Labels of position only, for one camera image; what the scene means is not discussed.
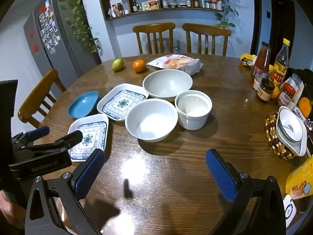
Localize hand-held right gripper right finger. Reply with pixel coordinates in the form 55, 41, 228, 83
205, 148, 286, 235

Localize white round bowl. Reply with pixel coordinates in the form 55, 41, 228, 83
125, 99, 178, 142

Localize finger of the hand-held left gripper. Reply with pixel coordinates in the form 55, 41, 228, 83
15, 130, 84, 153
12, 126, 50, 147

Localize white snack bar packet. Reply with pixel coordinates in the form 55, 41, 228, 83
293, 105, 308, 122

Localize clear plastic food bag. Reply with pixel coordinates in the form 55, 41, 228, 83
285, 73, 305, 103

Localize brown jar with dark lid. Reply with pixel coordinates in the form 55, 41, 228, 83
257, 78, 275, 102

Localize dark wooden wall shelf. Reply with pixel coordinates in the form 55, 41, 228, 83
95, 0, 225, 21

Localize yellow nut bag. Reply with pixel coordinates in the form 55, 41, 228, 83
286, 155, 313, 200

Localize red sauce bottle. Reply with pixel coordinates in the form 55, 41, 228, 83
252, 42, 272, 82

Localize wooden bead trivet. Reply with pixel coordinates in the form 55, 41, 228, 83
264, 111, 297, 161

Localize small white-lidded jar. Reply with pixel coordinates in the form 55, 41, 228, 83
253, 75, 263, 91

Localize black bag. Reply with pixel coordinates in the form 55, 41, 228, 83
285, 68, 313, 98

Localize green pear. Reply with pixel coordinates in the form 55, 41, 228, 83
112, 58, 124, 72

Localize wooden dining chair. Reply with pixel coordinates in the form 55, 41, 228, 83
182, 23, 232, 56
18, 69, 67, 129
132, 23, 176, 55

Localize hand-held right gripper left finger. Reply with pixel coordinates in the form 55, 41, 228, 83
24, 149, 105, 235

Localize small leafy shelf plant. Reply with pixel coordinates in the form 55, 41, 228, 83
215, 0, 239, 27

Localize grey refrigerator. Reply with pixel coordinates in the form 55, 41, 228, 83
23, 0, 102, 79

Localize blue patterned serving dish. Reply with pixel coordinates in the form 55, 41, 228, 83
276, 117, 308, 157

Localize white dark-rimmed bowl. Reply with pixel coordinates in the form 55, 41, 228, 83
276, 106, 307, 142

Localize orange fruit with leaves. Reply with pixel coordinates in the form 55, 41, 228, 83
297, 97, 313, 119

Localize trailing green plant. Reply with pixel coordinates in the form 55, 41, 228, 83
52, 0, 99, 54

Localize blue patterned square plate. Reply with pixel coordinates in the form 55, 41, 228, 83
67, 114, 109, 162
97, 83, 149, 122

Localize red-lidded sauce jar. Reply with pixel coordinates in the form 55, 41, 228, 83
277, 82, 297, 107

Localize white straight-sided ramekin bowl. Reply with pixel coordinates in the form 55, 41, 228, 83
174, 90, 213, 130

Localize orange tangerine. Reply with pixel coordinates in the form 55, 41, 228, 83
132, 59, 147, 73

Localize small blue dish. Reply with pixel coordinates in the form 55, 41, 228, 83
68, 91, 99, 118

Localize white snack bag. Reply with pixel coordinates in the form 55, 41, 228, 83
147, 54, 203, 76

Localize yellow-capped vinegar bottle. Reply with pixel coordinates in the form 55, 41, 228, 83
270, 38, 291, 86

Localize yellow citrus fruit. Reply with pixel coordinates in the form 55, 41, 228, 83
270, 84, 280, 99

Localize dark wooden door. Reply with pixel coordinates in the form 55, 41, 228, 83
270, 0, 296, 61

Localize person's left hand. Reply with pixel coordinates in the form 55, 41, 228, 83
0, 190, 26, 230

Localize large greyish white bowl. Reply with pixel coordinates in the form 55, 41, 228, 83
142, 69, 193, 102

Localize yellow snack packet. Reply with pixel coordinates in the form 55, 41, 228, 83
240, 53, 258, 69

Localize cluster of fridge magnets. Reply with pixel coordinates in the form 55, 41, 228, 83
39, 0, 61, 54

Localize white square timer device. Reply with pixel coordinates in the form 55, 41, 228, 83
282, 194, 297, 228

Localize row of shelf jars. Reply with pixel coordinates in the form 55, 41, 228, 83
109, 0, 223, 17

